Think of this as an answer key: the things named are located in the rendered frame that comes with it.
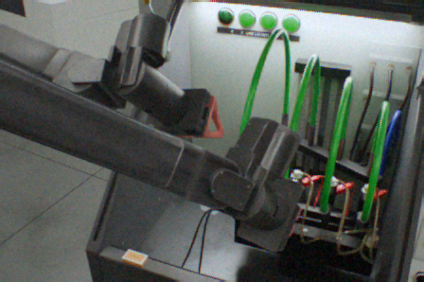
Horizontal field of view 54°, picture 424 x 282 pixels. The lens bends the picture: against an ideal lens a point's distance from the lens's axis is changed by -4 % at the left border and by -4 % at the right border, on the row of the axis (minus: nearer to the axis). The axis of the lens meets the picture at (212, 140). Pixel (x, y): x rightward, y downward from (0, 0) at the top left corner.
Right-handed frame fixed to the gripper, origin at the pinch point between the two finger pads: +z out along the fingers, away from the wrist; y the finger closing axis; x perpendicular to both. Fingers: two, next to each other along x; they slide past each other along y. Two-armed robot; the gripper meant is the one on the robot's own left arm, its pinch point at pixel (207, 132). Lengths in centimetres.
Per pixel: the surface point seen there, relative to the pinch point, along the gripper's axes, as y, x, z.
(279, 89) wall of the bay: 13, -30, 43
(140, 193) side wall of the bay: 38.1, 7.2, 27.8
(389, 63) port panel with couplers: -16, -37, 43
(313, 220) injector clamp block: -2.7, 4.3, 46.1
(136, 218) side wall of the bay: 39, 14, 30
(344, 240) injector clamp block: -11.5, 8.0, 45.4
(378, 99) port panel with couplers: -13, -30, 50
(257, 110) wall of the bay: 21, -25, 47
